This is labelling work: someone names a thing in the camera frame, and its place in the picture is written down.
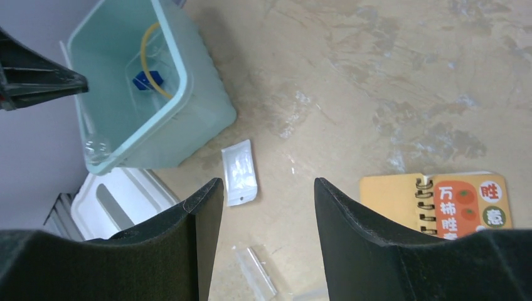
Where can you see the yellow rubber tube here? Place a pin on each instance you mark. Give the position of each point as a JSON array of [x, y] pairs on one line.
[[148, 62]]

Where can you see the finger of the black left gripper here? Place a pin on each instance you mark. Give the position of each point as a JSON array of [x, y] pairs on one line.
[[28, 78]]

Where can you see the clear glass tube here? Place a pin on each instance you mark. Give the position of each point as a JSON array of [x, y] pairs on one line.
[[96, 147]]

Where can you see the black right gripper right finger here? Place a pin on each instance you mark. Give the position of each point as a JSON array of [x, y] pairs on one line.
[[367, 256]]

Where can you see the white plastic bin lid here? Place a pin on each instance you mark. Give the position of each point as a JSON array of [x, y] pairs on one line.
[[118, 200]]

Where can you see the white plastic pouch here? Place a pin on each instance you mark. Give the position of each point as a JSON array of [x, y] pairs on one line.
[[240, 177]]

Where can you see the teal plastic bin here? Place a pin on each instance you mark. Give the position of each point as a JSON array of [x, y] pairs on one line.
[[100, 49]]

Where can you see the tan spiral notebook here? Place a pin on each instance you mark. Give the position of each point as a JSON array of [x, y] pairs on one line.
[[448, 206]]

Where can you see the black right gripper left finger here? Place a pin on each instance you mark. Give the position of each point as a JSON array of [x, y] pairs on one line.
[[167, 257]]

